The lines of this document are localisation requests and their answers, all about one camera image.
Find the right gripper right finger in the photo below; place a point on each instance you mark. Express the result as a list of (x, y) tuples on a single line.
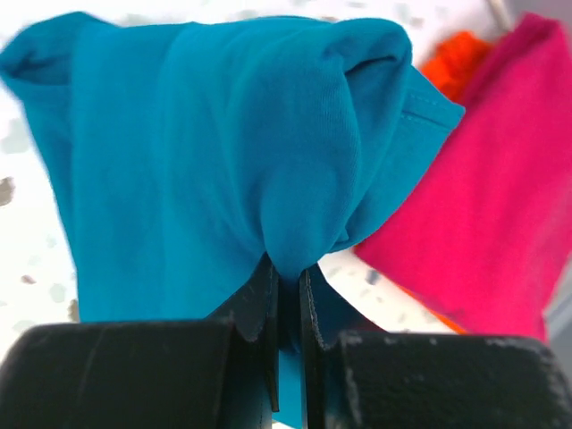
[(357, 375)]

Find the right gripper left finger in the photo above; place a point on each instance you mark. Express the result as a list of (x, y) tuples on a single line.
[(217, 372)]

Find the blue t shirt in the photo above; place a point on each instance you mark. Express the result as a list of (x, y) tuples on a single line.
[(180, 154)]

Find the folded magenta t shirt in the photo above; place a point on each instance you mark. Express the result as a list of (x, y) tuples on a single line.
[(486, 234)]

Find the folded orange t shirt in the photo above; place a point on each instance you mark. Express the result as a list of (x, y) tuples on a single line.
[(454, 63)]

